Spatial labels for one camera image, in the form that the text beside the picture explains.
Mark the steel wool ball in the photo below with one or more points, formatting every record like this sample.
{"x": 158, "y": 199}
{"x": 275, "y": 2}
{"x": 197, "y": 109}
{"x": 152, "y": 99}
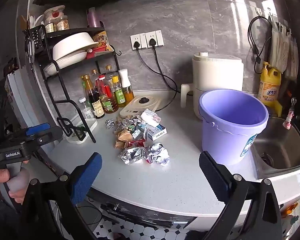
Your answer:
{"x": 110, "y": 124}

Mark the white top oil sprayer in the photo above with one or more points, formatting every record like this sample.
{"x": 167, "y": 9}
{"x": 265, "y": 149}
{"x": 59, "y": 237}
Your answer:
{"x": 126, "y": 85}

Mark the red wrapper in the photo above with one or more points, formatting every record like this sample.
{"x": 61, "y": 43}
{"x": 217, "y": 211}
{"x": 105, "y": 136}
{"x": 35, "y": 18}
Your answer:
{"x": 137, "y": 143}

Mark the gold cap clear bottle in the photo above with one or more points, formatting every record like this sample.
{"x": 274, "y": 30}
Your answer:
{"x": 95, "y": 73}
{"x": 110, "y": 73}

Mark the grey wrapper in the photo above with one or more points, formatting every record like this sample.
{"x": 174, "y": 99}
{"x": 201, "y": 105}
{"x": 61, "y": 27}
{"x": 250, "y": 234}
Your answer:
{"x": 125, "y": 123}

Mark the silver foil wrapper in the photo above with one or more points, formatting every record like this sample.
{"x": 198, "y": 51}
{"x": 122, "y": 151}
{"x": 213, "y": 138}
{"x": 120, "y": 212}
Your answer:
{"x": 132, "y": 155}

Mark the white plastic tray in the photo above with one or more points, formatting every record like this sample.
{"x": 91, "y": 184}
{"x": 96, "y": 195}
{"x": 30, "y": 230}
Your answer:
{"x": 88, "y": 125}

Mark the black dish rack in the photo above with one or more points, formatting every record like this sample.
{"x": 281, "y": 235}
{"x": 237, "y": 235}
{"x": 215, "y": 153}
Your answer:
{"x": 65, "y": 33}

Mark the white air fryer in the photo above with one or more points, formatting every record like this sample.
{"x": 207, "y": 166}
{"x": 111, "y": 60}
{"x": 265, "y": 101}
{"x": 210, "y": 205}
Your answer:
{"x": 215, "y": 72}

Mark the white plate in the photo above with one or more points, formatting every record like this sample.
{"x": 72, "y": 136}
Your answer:
{"x": 67, "y": 61}

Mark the brown paper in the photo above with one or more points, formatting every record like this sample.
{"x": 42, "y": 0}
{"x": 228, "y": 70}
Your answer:
{"x": 123, "y": 137}

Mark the dark soy sauce bottle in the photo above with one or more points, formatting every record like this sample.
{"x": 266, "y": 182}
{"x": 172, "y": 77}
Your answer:
{"x": 96, "y": 105}

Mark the red label oil bottle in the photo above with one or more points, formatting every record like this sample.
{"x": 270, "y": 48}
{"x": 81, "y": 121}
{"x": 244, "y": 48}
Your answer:
{"x": 107, "y": 102}

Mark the steel sink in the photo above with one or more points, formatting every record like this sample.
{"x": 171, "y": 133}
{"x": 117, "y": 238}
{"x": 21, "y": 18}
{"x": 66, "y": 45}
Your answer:
{"x": 277, "y": 140}

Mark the hanging cloth bag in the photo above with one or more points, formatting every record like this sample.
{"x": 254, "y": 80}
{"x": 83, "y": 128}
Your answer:
{"x": 280, "y": 47}

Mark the green label bottle yellow cap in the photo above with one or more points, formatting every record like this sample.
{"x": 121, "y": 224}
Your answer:
{"x": 119, "y": 95}

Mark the person's left forearm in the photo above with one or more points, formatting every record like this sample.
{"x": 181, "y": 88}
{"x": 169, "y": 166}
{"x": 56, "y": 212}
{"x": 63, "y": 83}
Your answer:
{"x": 0, "y": 215}

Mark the small clear bottle white cap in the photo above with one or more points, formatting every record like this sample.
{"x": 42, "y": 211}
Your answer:
{"x": 87, "y": 110}

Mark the purple plastic bucket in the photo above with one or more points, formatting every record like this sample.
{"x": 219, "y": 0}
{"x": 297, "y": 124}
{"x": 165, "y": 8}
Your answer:
{"x": 227, "y": 140}

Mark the yellow sponge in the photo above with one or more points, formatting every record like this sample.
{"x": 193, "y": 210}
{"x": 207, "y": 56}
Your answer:
{"x": 276, "y": 110}

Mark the pink sink brush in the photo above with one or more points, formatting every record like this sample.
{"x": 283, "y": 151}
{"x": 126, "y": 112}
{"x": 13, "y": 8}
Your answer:
{"x": 288, "y": 120}

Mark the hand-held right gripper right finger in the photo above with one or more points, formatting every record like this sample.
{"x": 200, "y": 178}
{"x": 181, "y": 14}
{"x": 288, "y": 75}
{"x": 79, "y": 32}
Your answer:
{"x": 213, "y": 175}

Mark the yellow snack bag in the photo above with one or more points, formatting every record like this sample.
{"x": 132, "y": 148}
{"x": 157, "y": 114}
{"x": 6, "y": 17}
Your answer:
{"x": 101, "y": 40}

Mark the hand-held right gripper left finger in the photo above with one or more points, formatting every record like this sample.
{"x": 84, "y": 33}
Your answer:
{"x": 90, "y": 177}

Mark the black utensil holder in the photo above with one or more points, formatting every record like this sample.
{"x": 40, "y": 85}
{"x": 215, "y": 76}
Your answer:
{"x": 36, "y": 38}

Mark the white plastic bag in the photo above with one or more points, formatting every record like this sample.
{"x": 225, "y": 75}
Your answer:
{"x": 150, "y": 117}

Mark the clear food container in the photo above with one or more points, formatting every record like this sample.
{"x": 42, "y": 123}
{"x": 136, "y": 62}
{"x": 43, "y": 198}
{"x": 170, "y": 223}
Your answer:
{"x": 55, "y": 13}

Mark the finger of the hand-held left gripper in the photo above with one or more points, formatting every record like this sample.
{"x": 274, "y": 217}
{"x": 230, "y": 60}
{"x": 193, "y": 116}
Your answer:
{"x": 50, "y": 136}
{"x": 37, "y": 129}

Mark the white printed wrapper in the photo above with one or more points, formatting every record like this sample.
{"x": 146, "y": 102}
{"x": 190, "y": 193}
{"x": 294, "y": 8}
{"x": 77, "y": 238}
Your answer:
{"x": 160, "y": 153}

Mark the white blue medicine box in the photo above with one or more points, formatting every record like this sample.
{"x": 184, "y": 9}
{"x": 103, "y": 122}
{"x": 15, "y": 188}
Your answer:
{"x": 155, "y": 132}

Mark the red bowl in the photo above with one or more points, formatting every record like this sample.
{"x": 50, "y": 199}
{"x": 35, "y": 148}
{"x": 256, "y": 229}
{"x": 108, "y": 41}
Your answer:
{"x": 100, "y": 50}

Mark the purple cup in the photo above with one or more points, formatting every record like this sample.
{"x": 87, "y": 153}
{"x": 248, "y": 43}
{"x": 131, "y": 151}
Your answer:
{"x": 93, "y": 17}

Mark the large white bowl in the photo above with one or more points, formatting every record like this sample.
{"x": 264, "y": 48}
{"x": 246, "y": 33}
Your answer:
{"x": 72, "y": 45}

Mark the person's left hand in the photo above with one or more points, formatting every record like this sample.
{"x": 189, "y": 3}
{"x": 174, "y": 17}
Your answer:
{"x": 0, "y": 180}

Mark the beige induction cooker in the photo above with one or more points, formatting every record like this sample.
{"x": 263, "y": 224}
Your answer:
{"x": 132, "y": 107}

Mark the yellow dish soap bottle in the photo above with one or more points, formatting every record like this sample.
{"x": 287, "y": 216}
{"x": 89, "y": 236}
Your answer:
{"x": 268, "y": 90}

